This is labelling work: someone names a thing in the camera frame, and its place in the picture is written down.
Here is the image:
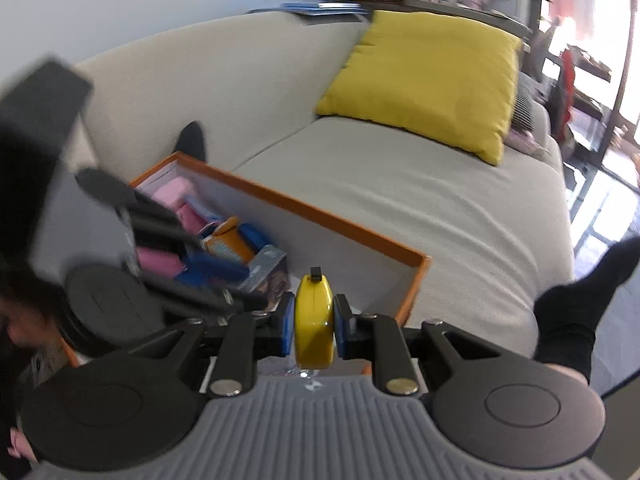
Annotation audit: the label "person's right hand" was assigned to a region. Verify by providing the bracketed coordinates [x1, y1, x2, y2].
[9, 426, 35, 461]

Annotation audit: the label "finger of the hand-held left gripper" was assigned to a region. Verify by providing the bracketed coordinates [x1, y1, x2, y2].
[75, 167, 203, 261]
[145, 254, 281, 313]

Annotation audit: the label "grey desk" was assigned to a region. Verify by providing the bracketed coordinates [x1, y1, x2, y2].
[370, 0, 533, 38]

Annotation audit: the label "black trolley rack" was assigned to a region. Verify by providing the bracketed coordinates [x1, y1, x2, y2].
[540, 45, 613, 161]

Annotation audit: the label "blue booklets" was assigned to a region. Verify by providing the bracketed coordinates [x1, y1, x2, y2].
[250, 1, 371, 17]

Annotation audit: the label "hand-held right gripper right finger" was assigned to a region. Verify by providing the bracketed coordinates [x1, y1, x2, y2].
[334, 294, 501, 397]

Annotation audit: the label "red garment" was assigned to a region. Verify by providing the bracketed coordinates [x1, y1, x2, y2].
[552, 50, 576, 146]

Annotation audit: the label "grey card box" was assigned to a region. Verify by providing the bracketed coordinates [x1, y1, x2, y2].
[237, 244, 292, 308]

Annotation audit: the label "yellow cushion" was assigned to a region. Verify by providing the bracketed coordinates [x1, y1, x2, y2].
[314, 10, 523, 167]

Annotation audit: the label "beige sofa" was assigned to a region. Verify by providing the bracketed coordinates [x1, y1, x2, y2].
[30, 10, 576, 376]

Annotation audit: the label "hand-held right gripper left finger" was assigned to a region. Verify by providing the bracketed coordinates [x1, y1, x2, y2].
[127, 292, 297, 399]

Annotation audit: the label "pink cloth item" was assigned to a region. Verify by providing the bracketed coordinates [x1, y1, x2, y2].
[505, 127, 541, 153]

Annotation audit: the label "orange cardboard box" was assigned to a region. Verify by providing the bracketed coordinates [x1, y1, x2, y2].
[60, 152, 432, 376]

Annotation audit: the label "pink leather key holder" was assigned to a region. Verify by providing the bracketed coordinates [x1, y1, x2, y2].
[136, 246, 185, 281]

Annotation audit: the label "yellow tape measure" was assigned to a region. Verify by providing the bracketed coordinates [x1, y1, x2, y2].
[294, 266, 335, 372]

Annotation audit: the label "checkered cushion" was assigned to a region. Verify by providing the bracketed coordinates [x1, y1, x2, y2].
[510, 72, 536, 133]

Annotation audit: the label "pink pouch with carabiner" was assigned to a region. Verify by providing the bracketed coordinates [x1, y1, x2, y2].
[136, 177, 213, 236]

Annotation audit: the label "brown blue plush toy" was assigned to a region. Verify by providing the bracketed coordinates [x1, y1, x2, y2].
[202, 216, 268, 265]

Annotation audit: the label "person's left leg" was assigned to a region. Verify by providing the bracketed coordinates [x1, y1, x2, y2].
[174, 121, 208, 163]

